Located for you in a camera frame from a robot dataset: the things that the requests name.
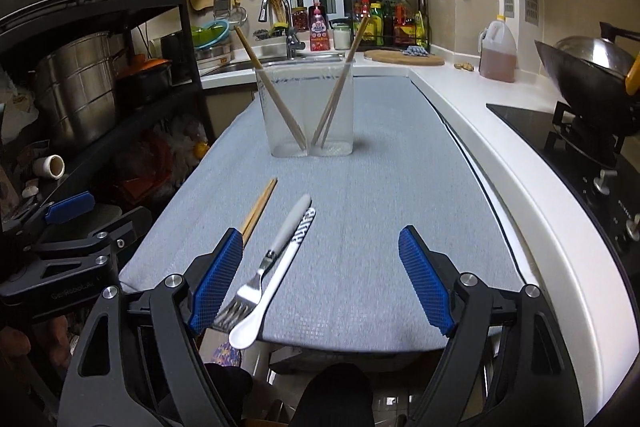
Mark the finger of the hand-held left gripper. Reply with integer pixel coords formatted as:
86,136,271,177
0,191,97,254
29,206,154,277

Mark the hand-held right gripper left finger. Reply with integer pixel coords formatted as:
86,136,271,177
57,227,245,427

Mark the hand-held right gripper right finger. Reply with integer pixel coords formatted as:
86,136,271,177
398,225,590,427

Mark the white spoon with striped handle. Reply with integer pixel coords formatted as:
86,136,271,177
228,208,317,350

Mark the wooden chopstick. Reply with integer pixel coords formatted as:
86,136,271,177
242,179,278,249
239,178,275,244
312,15,371,146
320,57,354,148
233,26,305,148
236,26,308,148

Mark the white handled metal fork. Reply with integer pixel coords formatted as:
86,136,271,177
214,194,313,331

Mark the clear plastic utensil holder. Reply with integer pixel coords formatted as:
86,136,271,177
254,61,355,158

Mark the white paper roll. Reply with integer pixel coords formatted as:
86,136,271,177
32,153,66,180

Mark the floral slipper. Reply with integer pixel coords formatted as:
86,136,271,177
207,341,244,366

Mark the pile of plastic bags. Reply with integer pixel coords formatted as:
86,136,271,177
119,113,212,208

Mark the grey table cloth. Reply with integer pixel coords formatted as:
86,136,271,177
119,76,527,356

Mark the white plastic bag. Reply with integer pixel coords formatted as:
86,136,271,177
0,71,37,144

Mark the stainless steel steamer pot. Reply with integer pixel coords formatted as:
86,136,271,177
34,32,120,148

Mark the black pot with orange lid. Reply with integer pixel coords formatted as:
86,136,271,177
116,54,174,106

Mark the person's right leg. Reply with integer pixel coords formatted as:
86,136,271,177
294,361,377,427

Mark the black gas stove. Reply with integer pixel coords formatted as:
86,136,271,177
486,101,640,290

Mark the stainless steel sink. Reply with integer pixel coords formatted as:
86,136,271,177
197,51,352,76

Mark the black shelf rack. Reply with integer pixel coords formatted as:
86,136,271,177
0,0,217,228

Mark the green plastic basin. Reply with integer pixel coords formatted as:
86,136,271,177
192,20,232,48

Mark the round wooden cutting board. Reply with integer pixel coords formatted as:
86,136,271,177
363,49,445,67

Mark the cooking oil jug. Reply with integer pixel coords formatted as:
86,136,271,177
478,17,517,83

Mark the white lidded jar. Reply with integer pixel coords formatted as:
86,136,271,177
332,22,351,52

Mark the row of sauce bottles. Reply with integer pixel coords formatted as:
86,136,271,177
352,0,427,47

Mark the red refill pouch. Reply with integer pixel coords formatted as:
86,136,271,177
308,3,331,53

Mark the black spice rack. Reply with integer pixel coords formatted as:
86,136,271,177
349,0,429,48

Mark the wooden utensil bundle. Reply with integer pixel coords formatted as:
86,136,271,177
267,0,292,28

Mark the chrome sink faucet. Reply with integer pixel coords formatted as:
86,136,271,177
258,0,306,60

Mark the grey table frame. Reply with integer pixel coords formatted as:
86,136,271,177
245,341,451,390

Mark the black wok with handle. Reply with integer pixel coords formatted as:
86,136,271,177
533,21,640,138

